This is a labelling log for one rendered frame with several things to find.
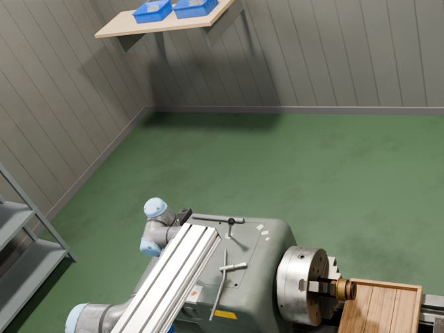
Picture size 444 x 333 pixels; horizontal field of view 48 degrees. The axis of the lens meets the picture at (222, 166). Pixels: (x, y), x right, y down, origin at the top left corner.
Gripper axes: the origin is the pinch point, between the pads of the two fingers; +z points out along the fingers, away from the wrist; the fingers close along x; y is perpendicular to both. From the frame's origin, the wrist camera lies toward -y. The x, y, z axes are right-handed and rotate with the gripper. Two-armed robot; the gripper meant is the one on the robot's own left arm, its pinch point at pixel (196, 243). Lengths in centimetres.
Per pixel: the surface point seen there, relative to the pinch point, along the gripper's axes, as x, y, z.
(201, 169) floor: -119, -175, 188
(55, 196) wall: -270, -145, 166
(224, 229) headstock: 1.5, -16.7, 20.5
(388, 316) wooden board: 67, 11, 52
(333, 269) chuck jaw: 48, -1, 32
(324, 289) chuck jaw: 47, 10, 25
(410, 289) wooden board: 76, -1, 55
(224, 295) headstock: 9.9, 17.3, 12.1
